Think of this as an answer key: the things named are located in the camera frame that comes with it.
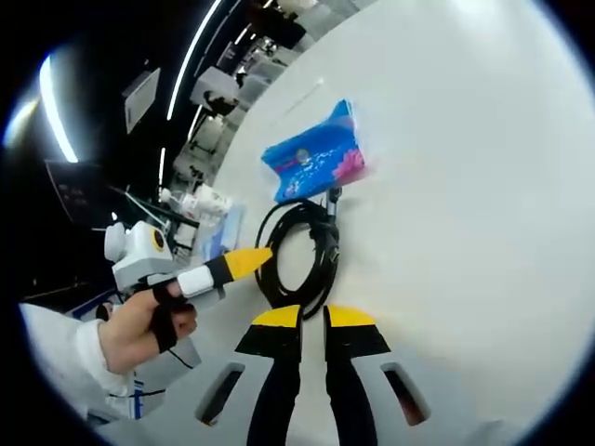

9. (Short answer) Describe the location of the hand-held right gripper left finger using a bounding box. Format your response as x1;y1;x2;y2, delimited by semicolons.
152;303;304;446

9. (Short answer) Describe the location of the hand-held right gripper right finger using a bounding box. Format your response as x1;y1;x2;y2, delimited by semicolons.
322;304;473;446

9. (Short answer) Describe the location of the clear packet with purple disc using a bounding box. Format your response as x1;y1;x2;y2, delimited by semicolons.
198;203;248;262

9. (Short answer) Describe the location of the clear bottle with red label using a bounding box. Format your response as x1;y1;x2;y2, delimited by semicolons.
158;186;202;220

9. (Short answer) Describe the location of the black cable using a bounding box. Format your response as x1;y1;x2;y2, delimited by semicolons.
252;185;346;322

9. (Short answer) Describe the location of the blue printed tissue packet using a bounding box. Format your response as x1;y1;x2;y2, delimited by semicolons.
260;98;369;204

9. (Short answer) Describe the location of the person's left hand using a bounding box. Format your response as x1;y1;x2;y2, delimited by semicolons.
99;280;200;374

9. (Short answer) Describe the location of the long ceiling light strip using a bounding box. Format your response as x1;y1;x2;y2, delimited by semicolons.
165;0;244;123

